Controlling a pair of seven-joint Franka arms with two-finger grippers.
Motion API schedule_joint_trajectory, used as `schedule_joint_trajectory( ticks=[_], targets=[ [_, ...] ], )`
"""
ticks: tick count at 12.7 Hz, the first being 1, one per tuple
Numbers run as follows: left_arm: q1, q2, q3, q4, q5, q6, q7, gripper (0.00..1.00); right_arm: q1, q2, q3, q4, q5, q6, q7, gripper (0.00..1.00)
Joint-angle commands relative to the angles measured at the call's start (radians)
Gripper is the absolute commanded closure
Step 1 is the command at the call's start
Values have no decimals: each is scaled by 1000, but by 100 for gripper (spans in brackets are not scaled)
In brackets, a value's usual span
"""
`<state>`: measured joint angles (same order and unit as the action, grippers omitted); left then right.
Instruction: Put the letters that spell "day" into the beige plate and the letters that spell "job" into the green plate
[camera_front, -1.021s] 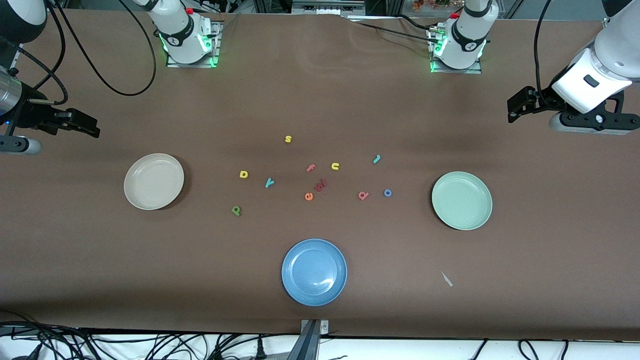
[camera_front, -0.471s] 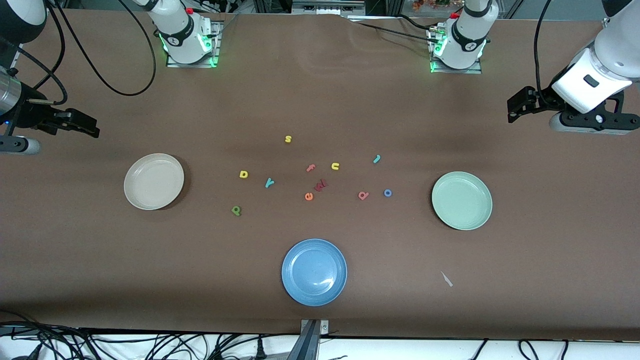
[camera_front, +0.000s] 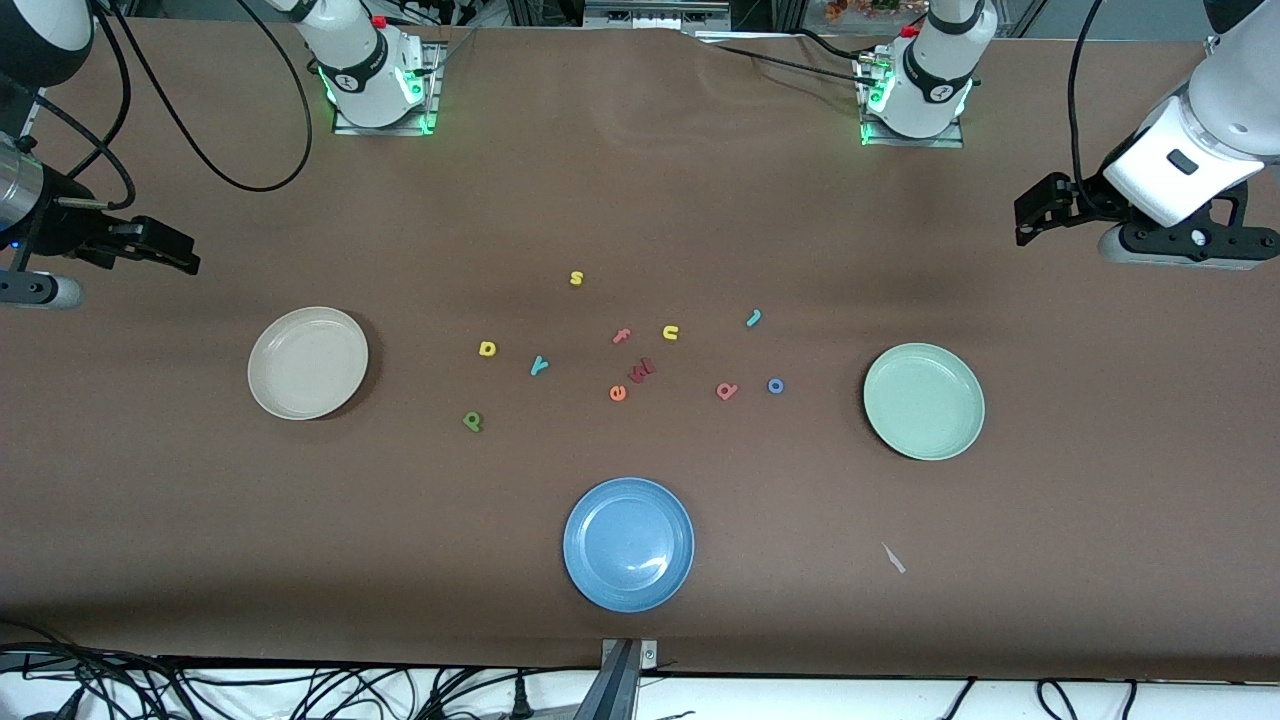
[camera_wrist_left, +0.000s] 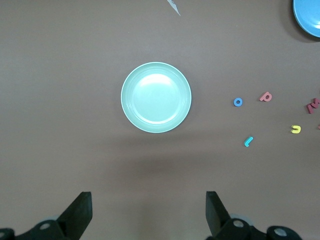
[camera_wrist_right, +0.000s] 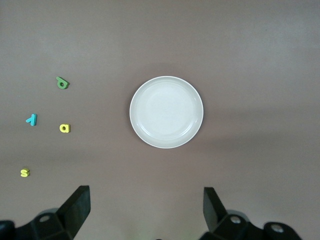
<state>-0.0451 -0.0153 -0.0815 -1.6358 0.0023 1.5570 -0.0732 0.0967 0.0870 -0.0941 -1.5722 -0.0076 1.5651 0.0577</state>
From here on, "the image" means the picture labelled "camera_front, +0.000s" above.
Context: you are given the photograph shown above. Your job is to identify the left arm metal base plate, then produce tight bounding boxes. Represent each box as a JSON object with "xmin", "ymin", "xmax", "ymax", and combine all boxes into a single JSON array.
[{"xmin": 858, "ymin": 50, "xmax": 966, "ymax": 149}]

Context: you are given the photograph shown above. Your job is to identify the beige brown plate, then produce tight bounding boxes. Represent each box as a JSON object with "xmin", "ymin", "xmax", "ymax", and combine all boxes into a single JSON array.
[{"xmin": 247, "ymin": 306, "xmax": 370, "ymax": 421}]

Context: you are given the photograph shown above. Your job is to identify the blue plate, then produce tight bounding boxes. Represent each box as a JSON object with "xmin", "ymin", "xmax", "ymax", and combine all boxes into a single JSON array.
[{"xmin": 562, "ymin": 477, "xmax": 696, "ymax": 613}]

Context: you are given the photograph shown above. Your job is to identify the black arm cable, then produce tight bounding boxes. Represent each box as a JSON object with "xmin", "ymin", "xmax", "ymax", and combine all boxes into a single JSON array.
[
  {"xmin": 1066, "ymin": 0, "xmax": 1113, "ymax": 201},
  {"xmin": 88, "ymin": 0, "xmax": 314, "ymax": 193}
]

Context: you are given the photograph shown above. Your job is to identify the brown table cover sheet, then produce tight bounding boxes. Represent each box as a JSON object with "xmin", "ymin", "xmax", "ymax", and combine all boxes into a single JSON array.
[{"xmin": 0, "ymin": 18, "xmax": 1280, "ymax": 681}]

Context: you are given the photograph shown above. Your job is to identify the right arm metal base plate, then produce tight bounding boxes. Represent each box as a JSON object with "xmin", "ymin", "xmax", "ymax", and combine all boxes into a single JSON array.
[{"xmin": 333, "ymin": 40, "xmax": 444, "ymax": 137}]

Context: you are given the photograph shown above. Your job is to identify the black cable on table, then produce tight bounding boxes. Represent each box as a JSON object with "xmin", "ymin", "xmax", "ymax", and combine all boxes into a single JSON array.
[{"xmin": 690, "ymin": 28, "xmax": 886, "ymax": 91}]

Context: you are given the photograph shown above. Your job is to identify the orange artificial flowers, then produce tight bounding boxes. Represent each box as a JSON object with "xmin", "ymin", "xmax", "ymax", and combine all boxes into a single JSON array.
[{"xmin": 825, "ymin": 0, "xmax": 926, "ymax": 23}]

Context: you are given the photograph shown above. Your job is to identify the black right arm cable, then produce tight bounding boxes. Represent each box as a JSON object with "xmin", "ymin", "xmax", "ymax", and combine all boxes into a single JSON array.
[{"xmin": 88, "ymin": 0, "xmax": 314, "ymax": 193}]

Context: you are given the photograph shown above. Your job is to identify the grey metal frame piece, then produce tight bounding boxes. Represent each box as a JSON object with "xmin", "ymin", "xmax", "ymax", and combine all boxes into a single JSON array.
[{"xmin": 583, "ymin": 0, "xmax": 733, "ymax": 31}]

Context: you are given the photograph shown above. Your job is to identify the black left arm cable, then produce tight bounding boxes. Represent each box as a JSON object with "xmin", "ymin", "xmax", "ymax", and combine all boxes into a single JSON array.
[{"xmin": 1066, "ymin": 0, "xmax": 1113, "ymax": 201}]

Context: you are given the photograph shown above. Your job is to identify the light green plate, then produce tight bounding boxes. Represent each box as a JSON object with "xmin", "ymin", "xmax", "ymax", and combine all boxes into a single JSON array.
[{"xmin": 863, "ymin": 343, "xmax": 987, "ymax": 462}]

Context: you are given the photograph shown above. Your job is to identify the metal camera stand bracket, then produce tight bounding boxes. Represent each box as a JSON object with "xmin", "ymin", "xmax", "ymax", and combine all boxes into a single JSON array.
[{"xmin": 598, "ymin": 638, "xmax": 661, "ymax": 720}]

